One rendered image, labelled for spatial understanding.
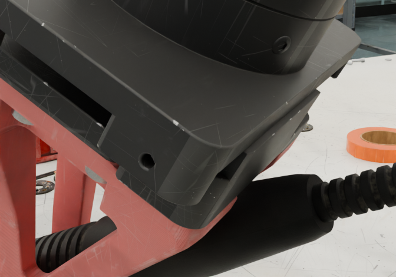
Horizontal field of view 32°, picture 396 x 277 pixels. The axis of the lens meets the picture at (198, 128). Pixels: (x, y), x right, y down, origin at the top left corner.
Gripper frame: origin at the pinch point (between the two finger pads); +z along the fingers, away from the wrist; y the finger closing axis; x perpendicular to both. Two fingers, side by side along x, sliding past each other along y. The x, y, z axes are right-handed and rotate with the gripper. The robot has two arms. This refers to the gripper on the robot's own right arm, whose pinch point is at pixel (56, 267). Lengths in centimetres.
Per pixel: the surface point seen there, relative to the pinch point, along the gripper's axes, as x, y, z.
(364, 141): 5.2, -40.4, 7.5
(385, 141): 6.6, -43.7, 7.7
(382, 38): -24, -483, 112
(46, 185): -11.7, -24.0, 18.5
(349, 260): 8.5, -22.3, 7.0
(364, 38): -35, -479, 118
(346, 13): -43, -381, 85
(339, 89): 0, -60, 12
